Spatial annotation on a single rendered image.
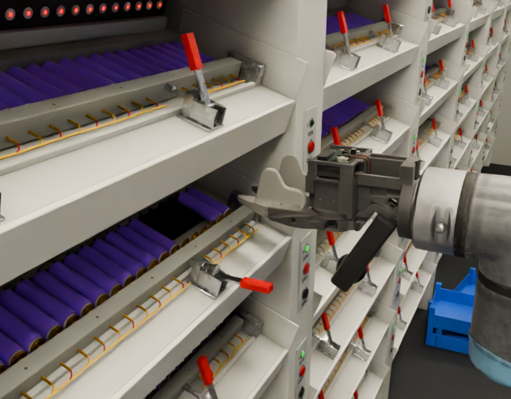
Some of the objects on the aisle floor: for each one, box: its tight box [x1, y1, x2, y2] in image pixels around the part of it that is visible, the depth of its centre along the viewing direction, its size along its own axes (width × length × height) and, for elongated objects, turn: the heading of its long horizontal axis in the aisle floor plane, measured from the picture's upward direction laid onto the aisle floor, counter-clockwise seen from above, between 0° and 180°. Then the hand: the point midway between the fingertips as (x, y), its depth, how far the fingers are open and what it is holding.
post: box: [163, 0, 327, 399], centre depth 87 cm, size 20×9×176 cm, turn 62°
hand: (255, 199), depth 70 cm, fingers open, 3 cm apart
